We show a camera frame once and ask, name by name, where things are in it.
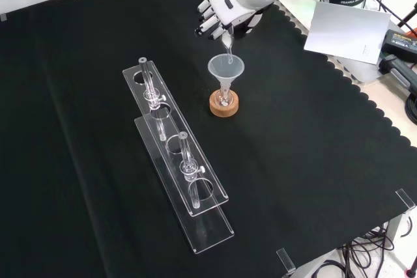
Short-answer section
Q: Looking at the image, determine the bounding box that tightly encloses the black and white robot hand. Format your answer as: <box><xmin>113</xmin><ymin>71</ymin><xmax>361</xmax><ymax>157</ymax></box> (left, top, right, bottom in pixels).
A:
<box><xmin>194</xmin><ymin>0</ymin><xmax>272</xmax><ymax>41</ymax></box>

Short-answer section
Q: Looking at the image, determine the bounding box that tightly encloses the clear plastic funnel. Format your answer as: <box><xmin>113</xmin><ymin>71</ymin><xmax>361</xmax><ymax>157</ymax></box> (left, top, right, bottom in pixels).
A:
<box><xmin>207</xmin><ymin>53</ymin><xmax>245</xmax><ymax>97</ymax></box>

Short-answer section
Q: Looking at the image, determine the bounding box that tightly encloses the small round-bottom glass flask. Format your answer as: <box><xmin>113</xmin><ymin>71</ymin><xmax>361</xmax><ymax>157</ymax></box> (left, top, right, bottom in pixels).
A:
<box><xmin>214</xmin><ymin>90</ymin><xmax>234</xmax><ymax>109</ymax></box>

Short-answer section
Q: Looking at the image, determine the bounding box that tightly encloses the clear acrylic funnel stand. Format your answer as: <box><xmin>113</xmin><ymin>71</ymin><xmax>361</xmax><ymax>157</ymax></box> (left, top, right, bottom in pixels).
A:
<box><xmin>122</xmin><ymin>56</ymin><xmax>235</xmax><ymax>256</ymax></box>

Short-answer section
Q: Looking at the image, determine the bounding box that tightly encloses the black bench cloth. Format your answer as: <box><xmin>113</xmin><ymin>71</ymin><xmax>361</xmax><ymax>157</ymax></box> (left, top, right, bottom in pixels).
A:
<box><xmin>0</xmin><ymin>0</ymin><xmax>417</xmax><ymax>278</ymax></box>

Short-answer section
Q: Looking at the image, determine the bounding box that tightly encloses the black power adapter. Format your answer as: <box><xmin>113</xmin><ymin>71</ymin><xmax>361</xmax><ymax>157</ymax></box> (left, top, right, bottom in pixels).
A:
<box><xmin>380</xmin><ymin>29</ymin><xmax>417</xmax><ymax>63</ymax></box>

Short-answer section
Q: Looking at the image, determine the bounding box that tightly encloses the black tripod leg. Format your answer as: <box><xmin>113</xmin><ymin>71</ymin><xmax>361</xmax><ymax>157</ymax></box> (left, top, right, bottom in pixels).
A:
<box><xmin>395</xmin><ymin>0</ymin><xmax>417</xmax><ymax>31</ymax></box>

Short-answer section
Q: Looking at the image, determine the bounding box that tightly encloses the black plug block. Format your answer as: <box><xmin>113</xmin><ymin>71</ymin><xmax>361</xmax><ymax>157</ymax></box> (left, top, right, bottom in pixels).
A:
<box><xmin>379</xmin><ymin>53</ymin><xmax>417</xmax><ymax>96</ymax></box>

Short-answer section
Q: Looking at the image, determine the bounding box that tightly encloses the clear acrylic edge clip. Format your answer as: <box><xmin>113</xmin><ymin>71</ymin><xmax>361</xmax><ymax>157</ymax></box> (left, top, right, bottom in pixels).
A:
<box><xmin>395</xmin><ymin>188</ymin><xmax>417</xmax><ymax>214</ymax></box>
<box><xmin>276</xmin><ymin>247</ymin><xmax>297</xmax><ymax>276</ymax></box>

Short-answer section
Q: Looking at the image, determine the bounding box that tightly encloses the grey metal table leg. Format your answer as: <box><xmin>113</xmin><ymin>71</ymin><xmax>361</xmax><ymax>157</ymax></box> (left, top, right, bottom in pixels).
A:
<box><xmin>385</xmin><ymin>212</ymin><xmax>412</xmax><ymax>251</ymax></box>

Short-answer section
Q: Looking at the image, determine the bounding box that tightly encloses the cork ring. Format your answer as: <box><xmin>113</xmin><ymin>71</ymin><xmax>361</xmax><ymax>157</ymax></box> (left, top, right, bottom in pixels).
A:
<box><xmin>209</xmin><ymin>90</ymin><xmax>240</xmax><ymax>118</ymax></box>

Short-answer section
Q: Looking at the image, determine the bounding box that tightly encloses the grey metal base plate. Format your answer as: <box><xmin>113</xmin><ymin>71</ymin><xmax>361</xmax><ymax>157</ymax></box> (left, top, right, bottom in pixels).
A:
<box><xmin>332</xmin><ymin>53</ymin><xmax>382</xmax><ymax>84</ymax></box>

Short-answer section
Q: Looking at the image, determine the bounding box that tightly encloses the black floor cable bundle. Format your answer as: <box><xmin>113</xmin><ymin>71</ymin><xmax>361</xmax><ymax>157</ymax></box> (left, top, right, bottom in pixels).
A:
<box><xmin>332</xmin><ymin>222</ymin><xmax>417</xmax><ymax>278</ymax></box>

